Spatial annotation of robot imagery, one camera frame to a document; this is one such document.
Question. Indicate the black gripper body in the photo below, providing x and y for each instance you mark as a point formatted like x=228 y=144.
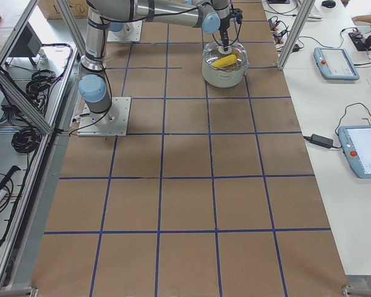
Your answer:
x=224 y=22

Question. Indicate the yellow corn cob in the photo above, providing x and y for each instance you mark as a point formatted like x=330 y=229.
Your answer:
x=225 y=61

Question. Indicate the glass pot lid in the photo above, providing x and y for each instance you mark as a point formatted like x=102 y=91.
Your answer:
x=212 y=51

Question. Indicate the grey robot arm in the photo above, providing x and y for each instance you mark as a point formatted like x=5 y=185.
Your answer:
x=151 y=51

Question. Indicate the pale green cooking pot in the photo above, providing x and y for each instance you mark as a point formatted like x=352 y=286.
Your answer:
x=222 y=79

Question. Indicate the black computer mouse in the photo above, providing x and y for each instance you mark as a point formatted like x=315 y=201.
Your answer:
x=328 y=3

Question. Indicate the far blue teach pendant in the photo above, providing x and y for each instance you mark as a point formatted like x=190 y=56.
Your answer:
x=335 y=64

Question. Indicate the blue teach pendant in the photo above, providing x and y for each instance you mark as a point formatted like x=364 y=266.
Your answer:
x=335 y=64
x=356 y=144

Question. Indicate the black electronic device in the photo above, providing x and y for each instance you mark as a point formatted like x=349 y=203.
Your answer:
x=359 y=41

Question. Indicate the black power brick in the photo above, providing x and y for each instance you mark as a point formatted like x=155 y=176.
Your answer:
x=319 y=141

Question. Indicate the near blue teach pendant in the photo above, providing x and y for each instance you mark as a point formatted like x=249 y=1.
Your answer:
x=356 y=144

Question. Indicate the black monitor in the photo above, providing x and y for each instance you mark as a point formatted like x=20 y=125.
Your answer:
x=27 y=45

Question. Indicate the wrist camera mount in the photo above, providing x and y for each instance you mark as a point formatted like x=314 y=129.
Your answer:
x=236 y=13

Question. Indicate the right aluminium frame post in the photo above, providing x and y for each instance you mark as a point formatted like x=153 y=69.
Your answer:
x=295 y=31

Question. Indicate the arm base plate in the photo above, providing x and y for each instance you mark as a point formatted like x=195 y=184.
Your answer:
x=114 y=122
x=124 y=32

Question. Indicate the aluminium frame rail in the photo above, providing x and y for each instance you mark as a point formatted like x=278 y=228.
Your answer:
x=30 y=146

